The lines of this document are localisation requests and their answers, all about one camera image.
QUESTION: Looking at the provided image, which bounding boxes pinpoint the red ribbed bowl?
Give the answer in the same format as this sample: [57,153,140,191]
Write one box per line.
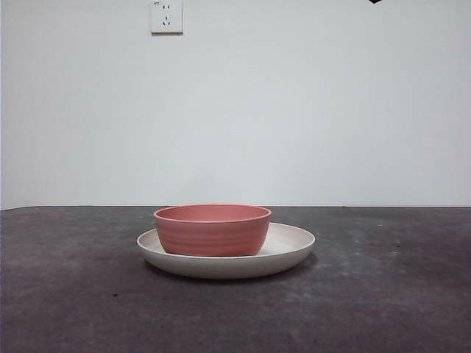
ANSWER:
[153,204,272,257]

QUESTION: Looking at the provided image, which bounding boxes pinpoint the white round plate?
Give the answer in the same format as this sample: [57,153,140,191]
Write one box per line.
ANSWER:
[136,221,316,279]

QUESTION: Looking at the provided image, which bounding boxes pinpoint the white wall socket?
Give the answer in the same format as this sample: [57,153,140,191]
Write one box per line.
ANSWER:
[150,0,184,36]

